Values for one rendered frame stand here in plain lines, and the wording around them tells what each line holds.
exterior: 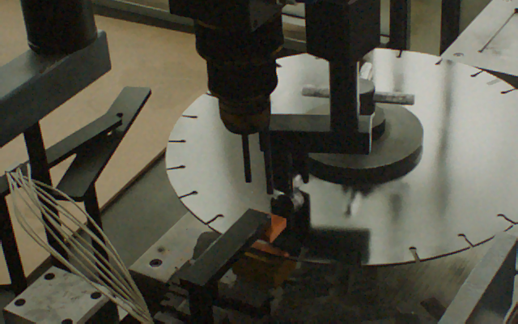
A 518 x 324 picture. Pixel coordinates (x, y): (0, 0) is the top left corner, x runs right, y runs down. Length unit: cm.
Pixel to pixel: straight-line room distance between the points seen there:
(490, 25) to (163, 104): 44
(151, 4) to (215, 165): 74
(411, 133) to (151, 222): 38
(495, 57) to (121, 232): 44
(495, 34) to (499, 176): 35
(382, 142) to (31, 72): 29
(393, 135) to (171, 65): 62
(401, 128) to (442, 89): 9
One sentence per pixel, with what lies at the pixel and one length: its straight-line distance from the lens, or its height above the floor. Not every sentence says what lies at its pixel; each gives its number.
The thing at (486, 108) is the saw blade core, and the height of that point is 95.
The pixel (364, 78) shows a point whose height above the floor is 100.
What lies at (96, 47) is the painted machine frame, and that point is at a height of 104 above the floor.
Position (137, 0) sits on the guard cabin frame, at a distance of 158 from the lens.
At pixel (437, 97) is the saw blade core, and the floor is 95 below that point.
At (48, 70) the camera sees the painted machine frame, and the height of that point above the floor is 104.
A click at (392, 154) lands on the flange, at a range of 84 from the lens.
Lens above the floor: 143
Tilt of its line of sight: 34 degrees down
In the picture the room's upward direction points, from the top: 4 degrees counter-clockwise
